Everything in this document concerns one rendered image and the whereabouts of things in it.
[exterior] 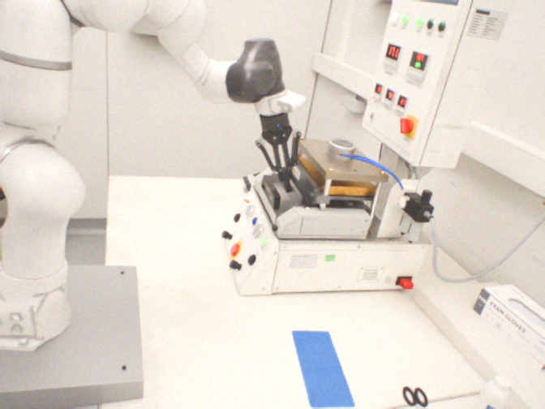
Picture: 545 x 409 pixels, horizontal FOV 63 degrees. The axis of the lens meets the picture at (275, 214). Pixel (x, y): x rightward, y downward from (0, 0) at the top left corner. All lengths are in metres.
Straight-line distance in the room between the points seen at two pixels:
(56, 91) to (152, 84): 1.84
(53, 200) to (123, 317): 0.38
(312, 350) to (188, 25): 0.76
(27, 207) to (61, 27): 0.29
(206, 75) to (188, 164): 1.72
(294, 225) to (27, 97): 0.66
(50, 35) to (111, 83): 1.84
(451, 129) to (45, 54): 0.91
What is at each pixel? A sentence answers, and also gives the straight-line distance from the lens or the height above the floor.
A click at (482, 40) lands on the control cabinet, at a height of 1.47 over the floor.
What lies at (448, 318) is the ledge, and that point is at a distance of 1.30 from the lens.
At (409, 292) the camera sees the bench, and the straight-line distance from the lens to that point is 1.43.
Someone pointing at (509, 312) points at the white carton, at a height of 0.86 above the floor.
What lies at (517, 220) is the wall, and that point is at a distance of 1.54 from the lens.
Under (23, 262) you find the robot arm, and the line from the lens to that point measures 0.93.
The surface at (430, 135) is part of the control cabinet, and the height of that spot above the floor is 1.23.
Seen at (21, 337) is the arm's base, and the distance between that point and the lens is 1.02.
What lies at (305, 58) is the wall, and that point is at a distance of 2.79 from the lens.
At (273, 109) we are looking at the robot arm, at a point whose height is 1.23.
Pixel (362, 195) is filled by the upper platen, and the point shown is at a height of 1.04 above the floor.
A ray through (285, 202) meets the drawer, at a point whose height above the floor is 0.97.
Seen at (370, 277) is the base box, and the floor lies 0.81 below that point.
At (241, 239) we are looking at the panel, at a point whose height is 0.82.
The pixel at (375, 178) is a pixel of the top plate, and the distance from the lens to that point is 1.20.
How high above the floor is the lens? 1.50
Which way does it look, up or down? 26 degrees down
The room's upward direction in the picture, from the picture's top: 10 degrees clockwise
